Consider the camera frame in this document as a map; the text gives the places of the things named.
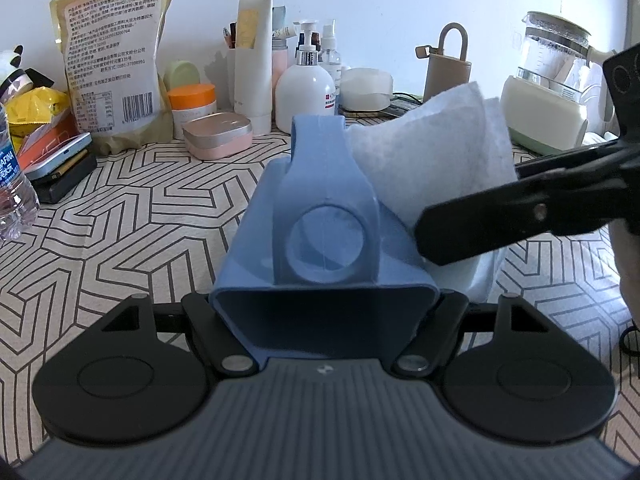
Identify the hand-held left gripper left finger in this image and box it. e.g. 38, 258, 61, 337
100, 292, 258, 378

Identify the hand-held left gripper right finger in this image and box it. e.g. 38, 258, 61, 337
390, 290, 551, 378

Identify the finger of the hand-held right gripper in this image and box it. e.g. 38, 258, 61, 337
514, 140, 626, 181
414, 167, 640, 267

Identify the white cleaning cloth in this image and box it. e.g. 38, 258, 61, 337
345, 81, 521, 306

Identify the blue plastic container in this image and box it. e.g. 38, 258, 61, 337
209, 114, 442, 361

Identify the glass electric kettle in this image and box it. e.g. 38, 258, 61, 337
500, 10, 618, 156

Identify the grey electronic device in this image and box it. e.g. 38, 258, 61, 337
387, 96, 426, 113

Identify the translucent white dome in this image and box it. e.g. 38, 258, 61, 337
340, 67, 396, 111

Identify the pink compact case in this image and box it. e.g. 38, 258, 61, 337
181, 112, 253, 162

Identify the black rectangular box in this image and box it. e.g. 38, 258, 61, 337
37, 152, 98, 204

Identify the orange lid jar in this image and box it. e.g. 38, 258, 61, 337
167, 84, 217, 140

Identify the white pump bottle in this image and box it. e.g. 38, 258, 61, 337
275, 20, 335, 136

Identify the silver flat tin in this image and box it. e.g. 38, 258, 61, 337
22, 132, 93, 181

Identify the clear spray bottle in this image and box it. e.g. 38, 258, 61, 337
319, 19, 343, 103

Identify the blue label water bottle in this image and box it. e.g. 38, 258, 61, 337
0, 102, 41, 241

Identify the white squeeze tube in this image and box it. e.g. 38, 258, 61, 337
234, 0, 275, 136

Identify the green round jar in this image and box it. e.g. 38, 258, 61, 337
164, 60, 201, 92

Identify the pink box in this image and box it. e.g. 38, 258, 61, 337
272, 42, 291, 111

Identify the yellow snack packet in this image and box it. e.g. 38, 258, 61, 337
7, 87, 71, 138

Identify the tan printed food bag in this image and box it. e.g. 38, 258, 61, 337
49, 0, 181, 157

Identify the panda plush toy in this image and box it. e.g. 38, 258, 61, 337
0, 45, 51, 103

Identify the beige tumbler with loop handle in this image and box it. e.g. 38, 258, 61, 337
415, 21, 473, 106

